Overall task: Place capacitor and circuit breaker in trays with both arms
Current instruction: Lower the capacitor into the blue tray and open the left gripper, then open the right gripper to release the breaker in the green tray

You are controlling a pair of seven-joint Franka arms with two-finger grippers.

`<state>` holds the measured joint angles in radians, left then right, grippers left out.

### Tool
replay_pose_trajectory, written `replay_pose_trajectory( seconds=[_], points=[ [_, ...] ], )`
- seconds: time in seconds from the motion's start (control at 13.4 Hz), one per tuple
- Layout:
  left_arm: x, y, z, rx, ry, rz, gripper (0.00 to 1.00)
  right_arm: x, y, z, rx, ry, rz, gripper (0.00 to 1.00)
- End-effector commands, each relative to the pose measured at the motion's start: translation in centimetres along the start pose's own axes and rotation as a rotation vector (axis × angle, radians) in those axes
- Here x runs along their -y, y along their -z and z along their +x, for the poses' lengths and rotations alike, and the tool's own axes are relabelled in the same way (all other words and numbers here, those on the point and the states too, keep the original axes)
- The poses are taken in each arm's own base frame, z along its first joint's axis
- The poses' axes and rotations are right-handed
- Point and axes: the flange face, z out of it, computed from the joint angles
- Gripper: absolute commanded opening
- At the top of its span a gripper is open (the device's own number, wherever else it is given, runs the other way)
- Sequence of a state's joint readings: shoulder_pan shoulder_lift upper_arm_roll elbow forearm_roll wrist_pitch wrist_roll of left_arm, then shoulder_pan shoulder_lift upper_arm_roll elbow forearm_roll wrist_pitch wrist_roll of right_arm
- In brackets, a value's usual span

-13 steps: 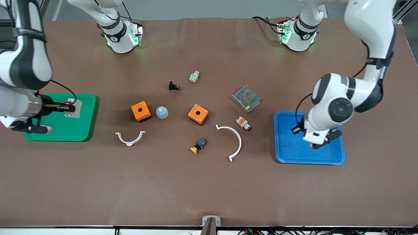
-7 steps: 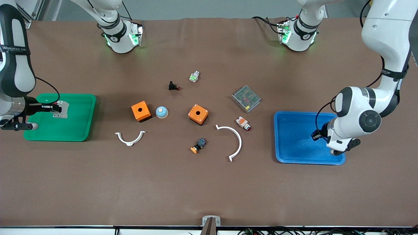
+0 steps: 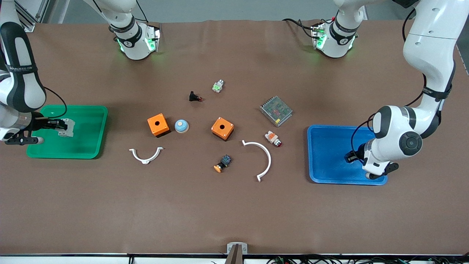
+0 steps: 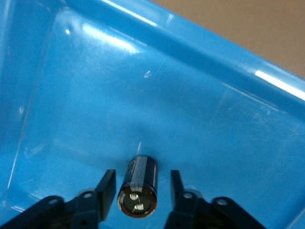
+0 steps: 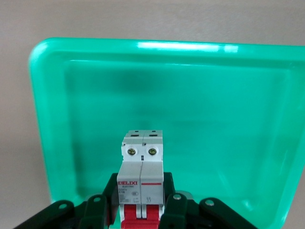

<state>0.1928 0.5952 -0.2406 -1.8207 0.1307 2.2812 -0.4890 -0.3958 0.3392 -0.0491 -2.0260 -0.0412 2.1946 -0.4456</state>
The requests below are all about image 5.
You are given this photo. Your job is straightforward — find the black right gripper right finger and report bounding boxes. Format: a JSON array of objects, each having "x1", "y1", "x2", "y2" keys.
[{"x1": 161, "y1": 171, "x2": 295, "y2": 229}]

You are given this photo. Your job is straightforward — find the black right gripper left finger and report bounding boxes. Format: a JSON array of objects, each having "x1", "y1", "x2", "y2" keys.
[{"x1": 14, "y1": 172, "x2": 122, "y2": 229}]

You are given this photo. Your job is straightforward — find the white red circuit breaker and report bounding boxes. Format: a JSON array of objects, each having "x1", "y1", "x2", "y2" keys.
[{"x1": 116, "y1": 129, "x2": 166, "y2": 229}]

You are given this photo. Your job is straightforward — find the green plastic tray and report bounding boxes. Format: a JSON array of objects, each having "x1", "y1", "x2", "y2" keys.
[{"x1": 27, "y1": 37, "x2": 305, "y2": 229}]

